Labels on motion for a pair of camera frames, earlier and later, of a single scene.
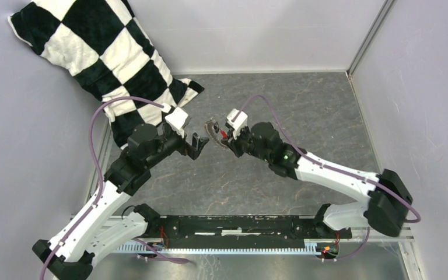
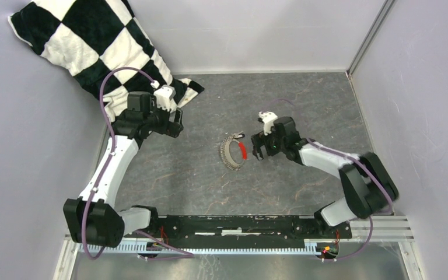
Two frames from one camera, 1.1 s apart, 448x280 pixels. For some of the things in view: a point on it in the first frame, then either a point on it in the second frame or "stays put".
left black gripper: (198, 143) -> (171, 129)
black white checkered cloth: (104, 46) stays put
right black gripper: (232, 143) -> (260, 140)
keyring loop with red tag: (209, 126) -> (226, 156)
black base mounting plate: (234, 230) stays put
